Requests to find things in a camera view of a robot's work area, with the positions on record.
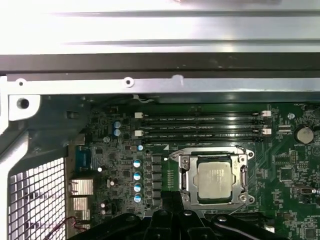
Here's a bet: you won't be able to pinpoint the metal socket cover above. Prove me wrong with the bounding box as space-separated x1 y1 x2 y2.
178 151 251 207

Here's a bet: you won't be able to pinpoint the blue rear port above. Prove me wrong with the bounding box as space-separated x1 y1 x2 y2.
74 145 98 174

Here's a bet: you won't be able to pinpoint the round coin battery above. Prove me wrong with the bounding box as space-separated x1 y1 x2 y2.
296 124 314 145

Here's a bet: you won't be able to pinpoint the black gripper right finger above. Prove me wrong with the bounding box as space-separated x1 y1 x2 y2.
172 191 291 240

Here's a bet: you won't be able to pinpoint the RAM slot white clips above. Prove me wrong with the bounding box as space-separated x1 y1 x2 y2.
134 110 273 120
134 126 273 137

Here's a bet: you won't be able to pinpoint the CPU socket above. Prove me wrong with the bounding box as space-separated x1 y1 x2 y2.
168 147 256 208

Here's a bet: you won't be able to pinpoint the silver CPU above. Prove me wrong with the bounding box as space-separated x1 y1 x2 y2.
196 154 238 201

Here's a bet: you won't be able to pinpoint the RAM slot black clips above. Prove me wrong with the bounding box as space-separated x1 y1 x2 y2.
143 133 265 142
142 118 265 126

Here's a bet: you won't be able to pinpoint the green motherboard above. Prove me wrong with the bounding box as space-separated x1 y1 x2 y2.
67 99 320 240

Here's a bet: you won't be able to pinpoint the black PC case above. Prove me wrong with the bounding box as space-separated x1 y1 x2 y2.
0 52 320 240

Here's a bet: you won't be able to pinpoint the silver port block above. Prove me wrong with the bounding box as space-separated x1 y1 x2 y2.
70 197 91 221
69 178 95 196

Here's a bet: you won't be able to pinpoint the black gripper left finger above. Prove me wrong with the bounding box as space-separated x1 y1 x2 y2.
94 191 177 240

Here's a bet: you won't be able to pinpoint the metal locking lever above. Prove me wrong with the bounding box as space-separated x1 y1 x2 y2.
166 147 248 161

